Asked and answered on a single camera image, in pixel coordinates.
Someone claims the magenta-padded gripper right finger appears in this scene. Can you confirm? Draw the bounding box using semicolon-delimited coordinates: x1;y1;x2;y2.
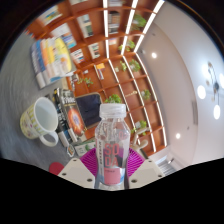
128;148;166;190

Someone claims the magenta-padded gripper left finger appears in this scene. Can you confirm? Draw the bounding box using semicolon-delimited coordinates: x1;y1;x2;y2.
57;148;99;190

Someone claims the clear bottle with pink label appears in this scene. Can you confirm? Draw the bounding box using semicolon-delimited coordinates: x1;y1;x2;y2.
94;102;132;191

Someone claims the tall green and white box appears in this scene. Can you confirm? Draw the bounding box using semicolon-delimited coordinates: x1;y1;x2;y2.
73;139;98;158

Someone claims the stack of dark books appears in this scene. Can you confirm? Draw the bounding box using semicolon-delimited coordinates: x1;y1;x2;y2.
49;87;88;148

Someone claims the dark chair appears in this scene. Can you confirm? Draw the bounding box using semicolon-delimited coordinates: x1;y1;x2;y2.
74;92;104;130

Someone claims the white mug with yellow-green stripes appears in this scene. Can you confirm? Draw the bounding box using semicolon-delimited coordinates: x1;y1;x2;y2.
19;96;60;148

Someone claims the ceiling air vent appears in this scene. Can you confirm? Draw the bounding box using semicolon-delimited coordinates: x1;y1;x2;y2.
191;99;199;126

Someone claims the branched ceiling lamp with globes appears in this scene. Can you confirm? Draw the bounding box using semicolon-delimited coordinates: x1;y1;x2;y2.
196;61;224;120

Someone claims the orange wooden shelf unit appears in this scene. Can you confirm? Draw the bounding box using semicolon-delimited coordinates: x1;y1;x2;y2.
24;0;168;158

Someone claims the stack of colourful books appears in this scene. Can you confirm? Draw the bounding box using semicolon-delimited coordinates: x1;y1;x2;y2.
29;36;77;90

